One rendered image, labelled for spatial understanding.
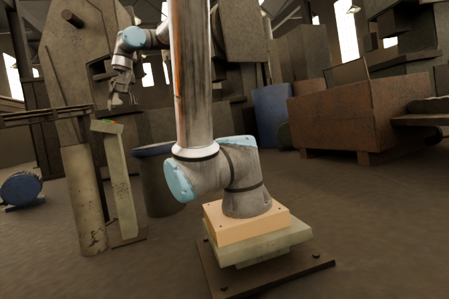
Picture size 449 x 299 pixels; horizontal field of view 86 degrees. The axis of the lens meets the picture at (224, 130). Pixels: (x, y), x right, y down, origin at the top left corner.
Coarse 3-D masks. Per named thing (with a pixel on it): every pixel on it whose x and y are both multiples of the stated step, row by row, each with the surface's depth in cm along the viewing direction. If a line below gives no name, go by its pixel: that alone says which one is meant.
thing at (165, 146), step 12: (156, 144) 158; (168, 144) 146; (144, 156) 141; (156, 156) 143; (168, 156) 147; (144, 168) 144; (156, 168) 143; (144, 180) 146; (156, 180) 144; (144, 192) 148; (156, 192) 144; (168, 192) 146; (156, 204) 144; (168, 204) 145; (180, 204) 150; (156, 216) 145
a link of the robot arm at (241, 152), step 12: (228, 144) 81; (240, 144) 81; (252, 144) 83; (228, 156) 79; (240, 156) 81; (252, 156) 83; (240, 168) 80; (252, 168) 83; (240, 180) 82; (252, 180) 82
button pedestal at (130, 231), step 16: (96, 128) 109; (112, 128) 111; (112, 144) 118; (112, 160) 118; (112, 176) 118; (128, 176) 129; (128, 192) 120; (128, 208) 120; (128, 224) 120; (128, 240) 118
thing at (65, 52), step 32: (64, 0) 292; (96, 0) 293; (64, 32) 293; (96, 32) 295; (64, 64) 295; (96, 64) 307; (64, 96) 296; (96, 96) 306; (64, 128) 298; (128, 128) 301; (128, 160) 302
